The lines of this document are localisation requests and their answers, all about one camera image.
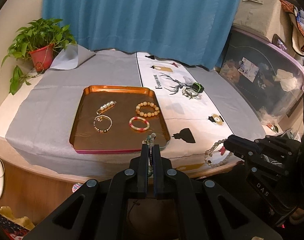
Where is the large yellow bead bracelet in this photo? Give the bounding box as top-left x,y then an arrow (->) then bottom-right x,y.
135,101 -> 160,117

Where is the grey white printed tablecloth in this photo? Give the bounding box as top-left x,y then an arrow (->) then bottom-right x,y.
5,44 -> 274,175

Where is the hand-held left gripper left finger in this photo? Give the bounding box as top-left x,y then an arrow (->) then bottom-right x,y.
22,144 -> 150,240

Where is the beige bag orange patterned strap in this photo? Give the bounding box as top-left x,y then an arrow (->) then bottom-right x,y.
277,0 -> 304,57

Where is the gold dark bead bracelet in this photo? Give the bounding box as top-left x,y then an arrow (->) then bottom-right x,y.
93,114 -> 113,133

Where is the green plant in red pot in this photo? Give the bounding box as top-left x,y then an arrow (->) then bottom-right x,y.
1,18 -> 77,95

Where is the yellow crumpled cloth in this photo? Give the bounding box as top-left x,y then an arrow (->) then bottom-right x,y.
0,206 -> 35,232

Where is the small pearl bracelet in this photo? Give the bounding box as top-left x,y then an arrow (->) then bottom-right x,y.
182,87 -> 201,100

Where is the pink white bead bracelet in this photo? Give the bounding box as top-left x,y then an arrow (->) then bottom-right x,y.
128,116 -> 150,132

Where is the blue curtain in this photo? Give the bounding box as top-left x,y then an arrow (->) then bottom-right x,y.
42,0 -> 279,71

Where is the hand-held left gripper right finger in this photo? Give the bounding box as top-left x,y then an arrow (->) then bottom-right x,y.
153,144 -> 283,240

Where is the long white bead strand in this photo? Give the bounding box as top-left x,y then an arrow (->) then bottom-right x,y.
204,139 -> 234,169

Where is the clear plastic storage box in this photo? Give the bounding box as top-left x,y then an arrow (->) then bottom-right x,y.
217,27 -> 304,130

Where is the wooden table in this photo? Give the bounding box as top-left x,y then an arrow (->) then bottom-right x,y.
0,49 -> 245,200

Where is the pearl hair clip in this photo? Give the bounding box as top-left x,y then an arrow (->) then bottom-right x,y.
96,101 -> 117,115

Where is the beige fabric storage box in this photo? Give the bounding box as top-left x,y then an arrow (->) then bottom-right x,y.
232,0 -> 296,43

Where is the person's right hand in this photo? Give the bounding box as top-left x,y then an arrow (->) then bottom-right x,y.
288,206 -> 304,228

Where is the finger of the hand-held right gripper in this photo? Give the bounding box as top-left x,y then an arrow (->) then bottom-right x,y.
229,147 -> 280,175
223,134 -> 303,157

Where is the teal silver bead bracelet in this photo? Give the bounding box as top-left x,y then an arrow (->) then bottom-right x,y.
142,133 -> 157,178

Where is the orange metal tray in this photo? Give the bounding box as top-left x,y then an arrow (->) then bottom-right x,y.
69,85 -> 171,155

